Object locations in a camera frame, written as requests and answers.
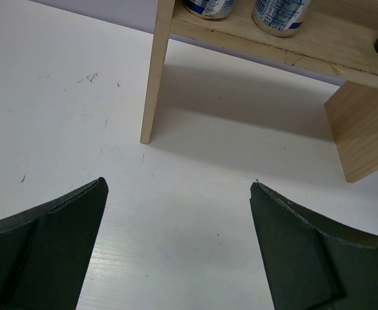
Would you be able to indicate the wooden three-tier shelf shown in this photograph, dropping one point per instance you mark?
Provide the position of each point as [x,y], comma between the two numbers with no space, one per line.
[336,40]

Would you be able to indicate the silver can red tab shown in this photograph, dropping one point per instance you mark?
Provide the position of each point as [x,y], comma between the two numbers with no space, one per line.
[280,18]

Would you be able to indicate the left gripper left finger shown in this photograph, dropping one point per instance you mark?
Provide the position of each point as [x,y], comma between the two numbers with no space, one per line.
[45,251]

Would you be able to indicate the blue silver energy can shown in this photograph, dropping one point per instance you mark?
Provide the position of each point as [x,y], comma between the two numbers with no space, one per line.
[209,9]

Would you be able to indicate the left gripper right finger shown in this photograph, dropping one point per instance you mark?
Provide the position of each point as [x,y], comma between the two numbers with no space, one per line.
[310,260]

